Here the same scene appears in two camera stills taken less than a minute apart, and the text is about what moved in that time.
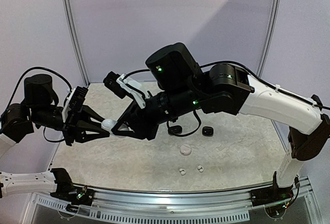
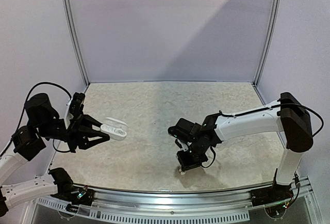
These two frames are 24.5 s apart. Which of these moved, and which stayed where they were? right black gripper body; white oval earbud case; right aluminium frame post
Moved: right black gripper body
Stayed: right aluminium frame post; white oval earbud case
